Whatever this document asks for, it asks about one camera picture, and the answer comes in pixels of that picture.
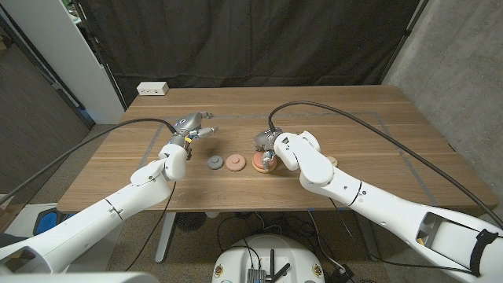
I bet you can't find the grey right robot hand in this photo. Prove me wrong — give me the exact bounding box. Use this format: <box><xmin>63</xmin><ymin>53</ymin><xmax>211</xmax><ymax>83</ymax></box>
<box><xmin>253</xmin><ymin>127</ymin><xmax>284</xmax><ymax>173</ymax></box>

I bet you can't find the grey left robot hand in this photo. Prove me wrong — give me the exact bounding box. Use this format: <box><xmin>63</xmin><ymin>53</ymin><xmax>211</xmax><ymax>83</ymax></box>
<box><xmin>167</xmin><ymin>111</ymin><xmax>219</xmax><ymax>147</ymax></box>

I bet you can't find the coral red toy ring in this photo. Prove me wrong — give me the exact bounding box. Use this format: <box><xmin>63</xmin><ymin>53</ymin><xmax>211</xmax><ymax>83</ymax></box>
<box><xmin>252</xmin><ymin>151</ymin><xmax>276</xmax><ymax>169</ymax></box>

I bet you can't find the white power strip box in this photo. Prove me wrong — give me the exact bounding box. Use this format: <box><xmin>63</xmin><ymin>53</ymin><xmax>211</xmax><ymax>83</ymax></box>
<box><xmin>136</xmin><ymin>81</ymin><xmax>170</xmax><ymax>97</ymax></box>

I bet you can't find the round black floor fan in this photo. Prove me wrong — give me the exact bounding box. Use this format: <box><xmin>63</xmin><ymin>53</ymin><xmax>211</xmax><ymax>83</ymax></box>
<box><xmin>175</xmin><ymin>211</ymin><xmax>208</xmax><ymax>232</ymax></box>

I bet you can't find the black curtain backdrop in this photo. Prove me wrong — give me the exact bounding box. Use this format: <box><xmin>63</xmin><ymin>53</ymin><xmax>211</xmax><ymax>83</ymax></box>
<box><xmin>76</xmin><ymin>0</ymin><xmax>424</xmax><ymax>105</ymax></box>

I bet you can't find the white table leg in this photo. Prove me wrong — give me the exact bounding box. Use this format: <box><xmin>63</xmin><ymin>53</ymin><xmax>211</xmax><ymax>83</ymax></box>
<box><xmin>154</xmin><ymin>211</ymin><xmax>178</xmax><ymax>264</ymax></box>

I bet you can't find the white robot torso base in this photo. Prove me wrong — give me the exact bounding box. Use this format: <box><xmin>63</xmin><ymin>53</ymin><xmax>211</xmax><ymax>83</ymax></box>
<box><xmin>211</xmin><ymin>234</ymin><xmax>326</xmax><ymax>283</ymax></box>

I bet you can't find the black antenna electronics module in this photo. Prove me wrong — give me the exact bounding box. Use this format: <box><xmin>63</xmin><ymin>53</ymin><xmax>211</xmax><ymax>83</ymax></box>
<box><xmin>246</xmin><ymin>248</ymin><xmax>292</xmax><ymax>283</ymax></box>

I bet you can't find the grey table leg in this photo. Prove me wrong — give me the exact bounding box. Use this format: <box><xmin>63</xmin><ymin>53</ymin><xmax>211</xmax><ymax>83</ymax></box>
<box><xmin>353</xmin><ymin>211</ymin><xmax>382</xmax><ymax>263</ymax></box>

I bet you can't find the black power adapter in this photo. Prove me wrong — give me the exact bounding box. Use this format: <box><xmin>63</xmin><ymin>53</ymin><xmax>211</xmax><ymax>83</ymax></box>
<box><xmin>328</xmin><ymin>263</ymin><xmax>354</xmax><ymax>283</ymax></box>

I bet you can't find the large orange toy ring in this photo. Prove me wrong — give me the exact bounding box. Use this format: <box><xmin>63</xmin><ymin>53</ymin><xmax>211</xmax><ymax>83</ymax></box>
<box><xmin>251</xmin><ymin>159</ymin><xmax>278</xmax><ymax>175</ymax></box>

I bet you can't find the dusty pink toy ring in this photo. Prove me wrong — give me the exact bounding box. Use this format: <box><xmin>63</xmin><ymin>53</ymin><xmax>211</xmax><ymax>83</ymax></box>
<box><xmin>225</xmin><ymin>153</ymin><xmax>247</xmax><ymax>172</ymax></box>

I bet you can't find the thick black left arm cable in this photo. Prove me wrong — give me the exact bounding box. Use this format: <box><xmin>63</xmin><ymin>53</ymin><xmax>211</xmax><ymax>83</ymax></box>
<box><xmin>0</xmin><ymin>116</ymin><xmax>178</xmax><ymax>206</ymax></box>

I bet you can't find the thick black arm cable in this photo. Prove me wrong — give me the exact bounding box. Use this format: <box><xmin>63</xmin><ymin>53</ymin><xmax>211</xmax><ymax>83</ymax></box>
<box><xmin>0</xmin><ymin>116</ymin><xmax>178</xmax><ymax>206</ymax></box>
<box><xmin>268</xmin><ymin>100</ymin><xmax>503</xmax><ymax>230</ymax></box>

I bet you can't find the small grey toy ring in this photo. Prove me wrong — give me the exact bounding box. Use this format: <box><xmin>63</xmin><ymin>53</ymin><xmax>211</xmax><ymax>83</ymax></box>
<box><xmin>207</xmin><ymin>154</ymin><xmax>225</xmax><ymax>171</ymax></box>

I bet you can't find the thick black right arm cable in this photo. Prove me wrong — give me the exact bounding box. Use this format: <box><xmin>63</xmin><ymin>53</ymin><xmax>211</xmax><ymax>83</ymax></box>
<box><xmin>268</xmin><ymin>100</ymin><xmax>503</xmax><ymax>230</ymax></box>

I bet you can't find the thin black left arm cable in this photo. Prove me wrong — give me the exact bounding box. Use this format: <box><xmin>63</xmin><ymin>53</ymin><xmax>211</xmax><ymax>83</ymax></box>
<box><xmin>123</xmin><ymin>180</ymin><xmax>178</xmax><ymax>273</ymax></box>

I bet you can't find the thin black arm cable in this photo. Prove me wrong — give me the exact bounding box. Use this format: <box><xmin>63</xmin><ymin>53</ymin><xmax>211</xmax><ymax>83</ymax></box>
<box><xmin>123</xmin><ymin>180</ymin><xmax>178</xmax><ymax>273</ymax></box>
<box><xmin>329</xmin><ymin>197</ymin><xmax>475</xmax><ymax>275</ymax></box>

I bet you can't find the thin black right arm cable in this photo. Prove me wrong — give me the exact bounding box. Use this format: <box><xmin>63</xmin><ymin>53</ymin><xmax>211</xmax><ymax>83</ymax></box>
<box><xmin>329</xmin><ymin>197</ymin><xmax>475</xmax><ymax>275</ymax></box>

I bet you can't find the white floor cable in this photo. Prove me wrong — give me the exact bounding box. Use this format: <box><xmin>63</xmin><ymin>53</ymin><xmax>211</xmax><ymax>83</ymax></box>
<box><xmin>307</xmin><ymin>211</ymin><xmax>349</xmax><ymax>273</ymax></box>

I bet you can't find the white wall panel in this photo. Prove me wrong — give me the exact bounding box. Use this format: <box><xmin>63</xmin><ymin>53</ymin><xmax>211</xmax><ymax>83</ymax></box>
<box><xmin>0</xmin><ymin>0</ymin><xmax>126</xmax><ymax>125</ymax></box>

